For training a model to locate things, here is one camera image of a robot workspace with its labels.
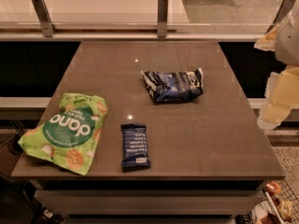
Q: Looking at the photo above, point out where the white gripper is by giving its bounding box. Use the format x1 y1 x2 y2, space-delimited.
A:
254 7 299 130

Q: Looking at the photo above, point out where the green rice chip bag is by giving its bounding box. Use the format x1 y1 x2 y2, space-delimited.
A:
18 92 107 175

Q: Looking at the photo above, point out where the dark blue snack bag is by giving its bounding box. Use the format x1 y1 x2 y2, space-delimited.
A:
141 68 204 103

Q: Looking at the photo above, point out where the dark blue snack bar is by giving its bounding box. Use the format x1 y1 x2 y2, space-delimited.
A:
121 123 150 167

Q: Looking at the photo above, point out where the glass railing panel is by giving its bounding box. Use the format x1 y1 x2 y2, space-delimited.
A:
0 0 282 29

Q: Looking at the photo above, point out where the right metal rail bracket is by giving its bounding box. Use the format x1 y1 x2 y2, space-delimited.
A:
267 0 296 31

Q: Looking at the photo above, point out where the metal rail bracket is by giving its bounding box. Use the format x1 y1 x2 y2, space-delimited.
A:
31 0 55 37
157 0 168 38
267 0 296 31

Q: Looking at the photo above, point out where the middle metal rail bracket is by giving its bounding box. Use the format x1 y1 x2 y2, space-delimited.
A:
157 0 168 38

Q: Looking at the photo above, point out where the wire basket with groceries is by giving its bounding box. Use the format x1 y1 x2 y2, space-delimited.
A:
235 180 299 224

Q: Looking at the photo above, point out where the left metal rail bracket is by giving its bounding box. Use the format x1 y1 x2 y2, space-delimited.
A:
31 0 55 37

